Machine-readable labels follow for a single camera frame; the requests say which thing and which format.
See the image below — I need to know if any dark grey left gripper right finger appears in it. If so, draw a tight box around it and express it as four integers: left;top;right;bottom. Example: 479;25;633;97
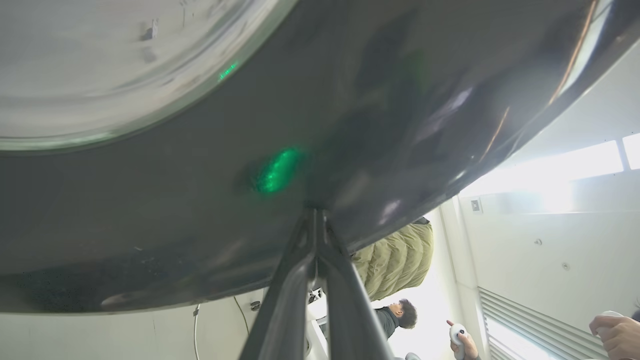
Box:
315;209;396;360

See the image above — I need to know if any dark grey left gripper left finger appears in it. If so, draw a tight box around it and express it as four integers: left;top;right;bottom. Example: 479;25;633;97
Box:
239;207;318;360

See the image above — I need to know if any white handheld controller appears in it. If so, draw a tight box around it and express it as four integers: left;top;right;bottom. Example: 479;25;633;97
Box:
597;310;626;342
448;323;469;360

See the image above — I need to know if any dark round washing machine door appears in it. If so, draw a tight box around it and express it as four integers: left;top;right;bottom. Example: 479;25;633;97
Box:
0;0;640;315

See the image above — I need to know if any operator hand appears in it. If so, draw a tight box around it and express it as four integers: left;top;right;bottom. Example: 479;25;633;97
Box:
446;320;481;360
588;314;640;360

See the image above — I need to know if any seated person with black hair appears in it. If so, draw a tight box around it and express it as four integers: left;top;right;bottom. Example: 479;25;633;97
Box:
372;298;419;341

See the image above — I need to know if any olive puffer jacket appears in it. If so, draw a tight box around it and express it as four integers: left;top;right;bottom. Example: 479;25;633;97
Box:
350;221;435;302

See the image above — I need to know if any white louvre vent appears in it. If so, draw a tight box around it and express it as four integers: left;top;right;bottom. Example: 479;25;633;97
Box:
477;286;611;360

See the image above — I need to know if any bright window pane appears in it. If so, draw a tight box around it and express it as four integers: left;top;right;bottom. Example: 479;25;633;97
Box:
459;140;625;199

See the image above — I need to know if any thin black wall cable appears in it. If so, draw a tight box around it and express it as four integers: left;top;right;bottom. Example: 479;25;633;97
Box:
232;296;251;337

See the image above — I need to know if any thin white wall cable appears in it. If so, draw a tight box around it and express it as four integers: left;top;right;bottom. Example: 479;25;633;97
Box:
192;303;202;360

